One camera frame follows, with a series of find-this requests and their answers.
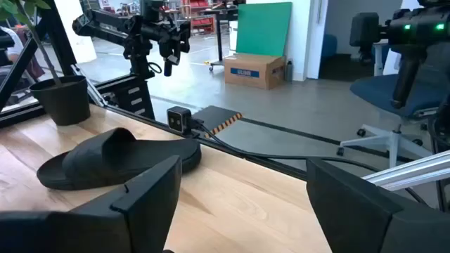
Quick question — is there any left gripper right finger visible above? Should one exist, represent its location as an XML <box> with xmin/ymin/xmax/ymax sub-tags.
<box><xmin>305</xmin><ymin>157</ymin><xmax>450</xmax><ymax>253</ymax></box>

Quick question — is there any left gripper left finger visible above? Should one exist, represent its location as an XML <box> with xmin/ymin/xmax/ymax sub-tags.
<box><xmin>0</xmin><ymin>155</ymin><xmax>183</xmax><ymax>253</ymax></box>

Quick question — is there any black rubber slide sandal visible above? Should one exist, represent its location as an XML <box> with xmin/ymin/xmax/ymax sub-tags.
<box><xmin>36</xmin><ymin>126</ymin><xmax>203</xmax><ymax>191</ymax></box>

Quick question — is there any blue office chair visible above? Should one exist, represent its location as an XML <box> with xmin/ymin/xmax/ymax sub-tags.
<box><xmin>336</xmin><ymin>72</ymin><xmax>450</xmax><ymax>169</ymax></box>

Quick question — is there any grey bottle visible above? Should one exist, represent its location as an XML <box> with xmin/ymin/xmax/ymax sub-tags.
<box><xmin>284</xmin><ymin>58</ymin><xmax>294</xmax><ymax>82</ymax></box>

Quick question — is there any brown cardboard box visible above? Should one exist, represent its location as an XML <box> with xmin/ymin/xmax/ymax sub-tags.
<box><xmin>224</xmin><ymin>53</ymin><xmax>286</xmax><ymax>91</ymax></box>

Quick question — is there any black rolling table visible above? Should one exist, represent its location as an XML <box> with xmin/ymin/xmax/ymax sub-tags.
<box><xmin>202</xmin><ymin>6</ymin><xmax>240</xmax><ymax>71</ymax></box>

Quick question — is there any red storage shelving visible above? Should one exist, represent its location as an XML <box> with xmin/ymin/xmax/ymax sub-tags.
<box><xmin>182</xmin><ymin>0</ymin><xmax>216</xmax><ymax>35</ymax></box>

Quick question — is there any green board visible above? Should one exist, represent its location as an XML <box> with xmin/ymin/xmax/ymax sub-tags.
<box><xmin>236</xmin><ymin>1</ymin><xmax>293</xmax><ymax>58</ymax></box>

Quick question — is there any person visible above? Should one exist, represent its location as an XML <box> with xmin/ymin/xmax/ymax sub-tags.
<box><xmin>0</xmin><ymin>26</ymin><xmax>45</xmax><ymax>82</ymax></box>

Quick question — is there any small black table camera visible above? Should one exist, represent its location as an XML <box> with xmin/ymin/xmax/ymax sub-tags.
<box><xmin>166</xmin><ymin>106</ymin><xmax>193</xmax><ymax>135</ymax></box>

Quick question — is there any black camera cable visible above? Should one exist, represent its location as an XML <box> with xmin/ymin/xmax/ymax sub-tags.
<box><xmin>189</xmin><ymin>119</ymin><xmax>430</xmax><ymax>207</ymax></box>

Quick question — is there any black yellow-striped cable ramp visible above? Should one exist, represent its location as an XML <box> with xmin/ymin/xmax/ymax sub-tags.
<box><xmin>191</xmin><ymin>105</ymin><xmax>243</xmax><ymax>138</ymax></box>

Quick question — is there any black leader arm with handle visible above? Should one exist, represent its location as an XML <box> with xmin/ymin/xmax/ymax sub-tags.
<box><xmin>72</xmin><ymin>0</ymin><xmax>193</xmax><ymax>120</ymax></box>
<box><xmin>349</xmin><ymin>0</ymin><xmax>450</xmax><ymax>141</ymax></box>

